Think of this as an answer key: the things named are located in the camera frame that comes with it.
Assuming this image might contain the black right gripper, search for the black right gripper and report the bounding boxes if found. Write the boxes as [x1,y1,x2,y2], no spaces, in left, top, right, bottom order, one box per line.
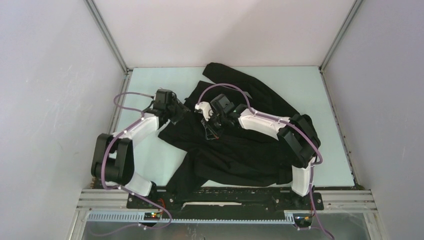
[201,112,228,141]

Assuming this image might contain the black jacket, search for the black jacket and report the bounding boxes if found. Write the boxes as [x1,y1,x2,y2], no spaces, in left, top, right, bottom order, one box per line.
[158,62,317,197]

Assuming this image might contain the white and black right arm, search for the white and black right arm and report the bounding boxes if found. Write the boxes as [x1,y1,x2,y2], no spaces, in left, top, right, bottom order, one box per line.
[194,94,321,209]

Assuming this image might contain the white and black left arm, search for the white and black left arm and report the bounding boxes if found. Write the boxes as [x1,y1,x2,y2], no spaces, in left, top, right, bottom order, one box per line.
[90,88,190,208]

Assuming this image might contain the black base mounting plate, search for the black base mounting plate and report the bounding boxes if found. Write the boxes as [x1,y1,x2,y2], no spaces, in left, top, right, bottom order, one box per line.
[153,187,324,222]

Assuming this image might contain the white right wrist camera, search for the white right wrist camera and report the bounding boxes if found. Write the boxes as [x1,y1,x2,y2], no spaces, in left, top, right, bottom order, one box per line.
[194,101,214,122]

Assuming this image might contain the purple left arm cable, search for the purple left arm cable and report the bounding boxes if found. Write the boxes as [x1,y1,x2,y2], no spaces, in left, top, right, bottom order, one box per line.
[87,91,173,237]

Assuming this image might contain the aluminium frame rail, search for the aluminium frame rail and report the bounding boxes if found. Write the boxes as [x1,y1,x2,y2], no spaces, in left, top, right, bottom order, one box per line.
[67,187,387,240]

